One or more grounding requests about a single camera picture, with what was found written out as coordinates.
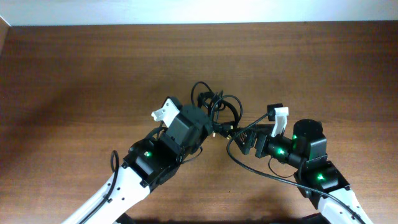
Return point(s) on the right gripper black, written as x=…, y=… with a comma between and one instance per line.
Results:
x=259, y=147

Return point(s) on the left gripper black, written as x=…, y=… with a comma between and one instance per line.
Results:
x=205, y=131

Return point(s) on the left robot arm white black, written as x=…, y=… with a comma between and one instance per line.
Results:
x=149, y=163

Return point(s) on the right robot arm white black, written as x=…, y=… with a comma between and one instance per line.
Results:
x=316, y=177

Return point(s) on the left camera mount white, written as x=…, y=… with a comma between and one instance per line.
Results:
x=166, y=113

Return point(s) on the camera mount white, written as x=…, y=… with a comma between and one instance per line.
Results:
x=281, y=115
x=166, y=113

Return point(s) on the right camera mount white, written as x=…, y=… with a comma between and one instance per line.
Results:
x=281, y=115

